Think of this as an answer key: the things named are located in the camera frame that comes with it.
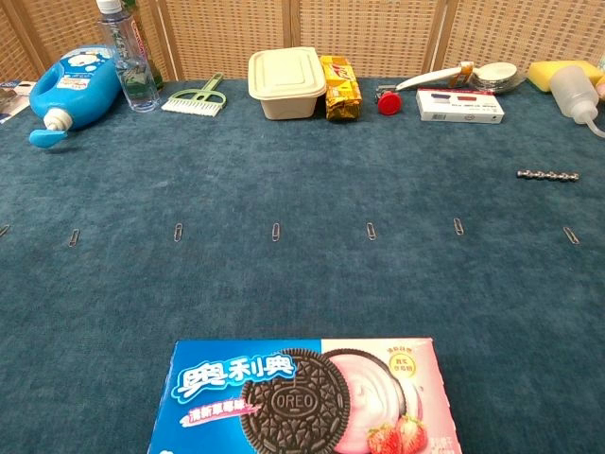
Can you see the silver magnetic ball rod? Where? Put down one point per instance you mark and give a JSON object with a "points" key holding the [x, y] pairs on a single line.
{"points": [[548, 175]]}

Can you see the silver paper clip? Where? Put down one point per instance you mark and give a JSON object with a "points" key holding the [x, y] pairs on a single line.
{"points": [[571, 235], [458, 226], [371, 231], [178, 232], [3, 231], [74, 238], [275, 232]]}

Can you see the blue velvet table cloth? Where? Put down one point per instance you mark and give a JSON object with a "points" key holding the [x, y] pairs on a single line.
{"points": [[302, 284]]}

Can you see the yellow biscuit packet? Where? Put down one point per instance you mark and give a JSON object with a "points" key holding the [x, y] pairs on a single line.
{"points": [[341, 90]]}

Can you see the cream lidded food container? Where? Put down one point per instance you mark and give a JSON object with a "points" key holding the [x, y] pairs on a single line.
{"points": [[286, 82]]}

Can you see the red push button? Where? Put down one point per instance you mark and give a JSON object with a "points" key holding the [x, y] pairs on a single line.
{"points": [[389, 101]]}

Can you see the green cleaning brush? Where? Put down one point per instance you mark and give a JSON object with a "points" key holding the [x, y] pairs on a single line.
{"points": [[196, 101]]}

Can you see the Oreo strawberry cookie box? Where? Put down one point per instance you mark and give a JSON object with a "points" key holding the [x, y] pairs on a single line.
{"points": [[302, 402]]}

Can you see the white box red blue print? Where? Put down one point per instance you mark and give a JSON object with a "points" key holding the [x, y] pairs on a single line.
{"points": [[458, 106]]}

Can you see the white plastic spoon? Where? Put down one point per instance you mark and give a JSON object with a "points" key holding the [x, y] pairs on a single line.
{"points": [[439, 78]]}

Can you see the rattan folding screen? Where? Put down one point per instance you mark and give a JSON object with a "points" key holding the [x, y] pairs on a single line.
{"points": [[378, 33]]}

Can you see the clear plastic water bottle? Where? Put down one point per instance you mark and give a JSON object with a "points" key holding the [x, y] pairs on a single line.
{"points": [[134, 71]]}

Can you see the stack of foil cups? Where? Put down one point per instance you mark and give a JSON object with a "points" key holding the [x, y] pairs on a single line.
{"points": [[498, 75]]}

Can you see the blue detergent bottle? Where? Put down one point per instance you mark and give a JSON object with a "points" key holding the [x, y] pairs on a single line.
{"points": [[78, 92]]}

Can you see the yellow sponge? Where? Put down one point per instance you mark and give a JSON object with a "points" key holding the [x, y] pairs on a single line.
{"points": [[541, 73]]}

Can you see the translucent squeeze bottle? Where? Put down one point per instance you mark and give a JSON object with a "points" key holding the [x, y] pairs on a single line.
{"points": [[572, 92]]}

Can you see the printed booklet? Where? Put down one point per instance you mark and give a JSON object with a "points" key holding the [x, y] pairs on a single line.
{"points": [[12, 99]]}

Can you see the pink object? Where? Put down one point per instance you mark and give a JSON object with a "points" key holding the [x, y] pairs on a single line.
{"points": [[601, 87]]}

